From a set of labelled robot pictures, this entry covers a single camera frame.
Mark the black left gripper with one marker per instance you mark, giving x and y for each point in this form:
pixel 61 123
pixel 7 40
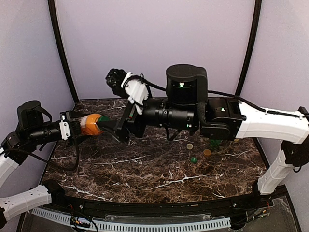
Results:
pixel 71 124

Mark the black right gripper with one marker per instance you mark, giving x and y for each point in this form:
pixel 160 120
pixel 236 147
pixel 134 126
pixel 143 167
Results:
pixel 124 125

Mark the orange juice bottle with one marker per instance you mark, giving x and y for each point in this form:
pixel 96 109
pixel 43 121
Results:
pixel 88 125

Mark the cream white bottle cap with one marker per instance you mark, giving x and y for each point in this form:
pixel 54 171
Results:
pixel 189 146

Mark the green bottle cap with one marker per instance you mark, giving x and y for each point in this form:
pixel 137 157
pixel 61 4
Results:
pixel 193 160

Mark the gold brown bottle cap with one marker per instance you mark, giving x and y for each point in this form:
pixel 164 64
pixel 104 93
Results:
pixel 206 152

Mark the green plastic bottle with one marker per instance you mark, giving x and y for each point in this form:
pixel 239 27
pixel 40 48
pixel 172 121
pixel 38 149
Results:
pixel 215 143

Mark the large dark green cap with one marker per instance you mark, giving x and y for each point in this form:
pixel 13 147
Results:
pixel 103 118

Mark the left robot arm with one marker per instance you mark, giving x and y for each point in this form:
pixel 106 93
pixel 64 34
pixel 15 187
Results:
pixel 34 130

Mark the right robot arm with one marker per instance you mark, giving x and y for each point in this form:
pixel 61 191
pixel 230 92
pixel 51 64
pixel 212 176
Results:
pixel 190 106

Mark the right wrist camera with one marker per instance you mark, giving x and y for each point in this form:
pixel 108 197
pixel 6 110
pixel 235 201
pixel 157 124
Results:
pixel 129 86

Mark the black front rail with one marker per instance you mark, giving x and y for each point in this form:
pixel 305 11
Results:
pixel 230 207

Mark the left black frame post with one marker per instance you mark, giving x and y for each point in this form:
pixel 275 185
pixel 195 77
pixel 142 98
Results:
pixel 61 50

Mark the black frame post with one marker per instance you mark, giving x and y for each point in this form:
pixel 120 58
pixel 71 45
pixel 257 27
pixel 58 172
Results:
pixel 250 47
pixel 61 50

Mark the white slotted cable duct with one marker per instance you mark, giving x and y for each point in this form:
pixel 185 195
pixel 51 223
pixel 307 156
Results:
pixel 114 223

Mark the right black frame post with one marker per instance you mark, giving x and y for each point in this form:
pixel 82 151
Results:
pixel 250 47

